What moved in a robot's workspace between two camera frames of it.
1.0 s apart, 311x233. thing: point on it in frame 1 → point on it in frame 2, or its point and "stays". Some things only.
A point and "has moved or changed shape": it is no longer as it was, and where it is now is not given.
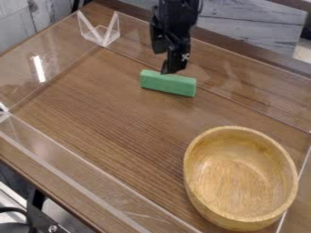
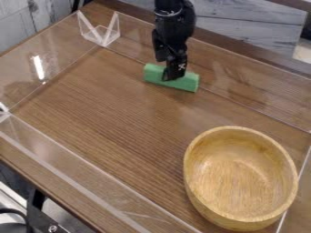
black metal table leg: [35, 215] stays
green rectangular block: [169, 82] has moved or changed shape
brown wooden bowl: [241, 178] stays
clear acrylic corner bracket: [101, 34] stays
